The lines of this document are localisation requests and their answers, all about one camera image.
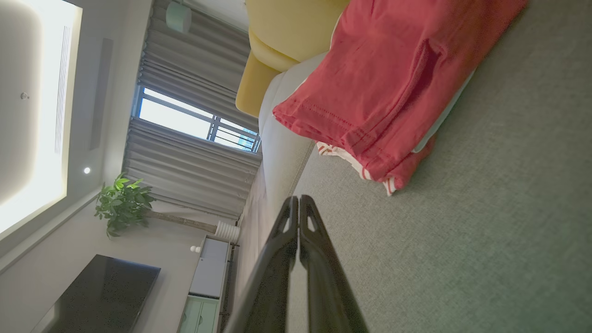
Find black flat screen television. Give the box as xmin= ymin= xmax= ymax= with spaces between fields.
xmin=30 ymin=254 xmax=162 ymax=333

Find red shorts with white stripe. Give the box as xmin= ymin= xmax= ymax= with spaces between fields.
xmin=272 ymin=0 xmax=529 ymax=182

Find window with balcony railing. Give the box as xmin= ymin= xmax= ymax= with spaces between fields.
xmin=131 ymin=86 xmax=262 ymax=154

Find grey sofa seat cushion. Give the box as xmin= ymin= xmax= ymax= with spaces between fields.
xmin=258 ymin=52 xmax=330 ymax=216

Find wide yellow sofa backrest cushion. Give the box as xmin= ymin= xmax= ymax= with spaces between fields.
xmin=245 ymin=0 xmax=350 ymax=63

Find large grey fabric ottoman seat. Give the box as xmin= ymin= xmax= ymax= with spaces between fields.
xmin=284 ymin=0 xmax=592 ymax=333

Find pale cylindrical lamp shade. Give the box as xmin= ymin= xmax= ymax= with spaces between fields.
xmin=165 ymin=1 xmax=193 ymax=34

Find white linear ceiling air vent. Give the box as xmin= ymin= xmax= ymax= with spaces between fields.
xmin=54 ymin=25 xmax=73 ymax=155

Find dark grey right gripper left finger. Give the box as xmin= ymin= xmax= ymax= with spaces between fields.
xmin=224 ymin=196 xmax=300 ymax=333

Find grey pleated curtain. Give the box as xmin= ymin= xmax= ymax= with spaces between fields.
xmin=137 ymin=0 xmax=260 ymax=133
xmin=122 ymin=117 xmax=263 ymax=221

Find green leafy indoor tree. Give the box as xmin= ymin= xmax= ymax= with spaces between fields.
xmin=94 ymin=173 xmax=218 ymax=238

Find white ribbed plant pot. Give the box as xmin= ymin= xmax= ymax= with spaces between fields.
xmin=215 ymin=221 xmax=241 ymax=244

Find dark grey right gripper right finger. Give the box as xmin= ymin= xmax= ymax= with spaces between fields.
xmin=298 ymin=194 xmax=369 ymax=333

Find grey television cabinet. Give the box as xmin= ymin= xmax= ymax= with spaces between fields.
xmin=177 ymin=237 xmax=231 ymax=333

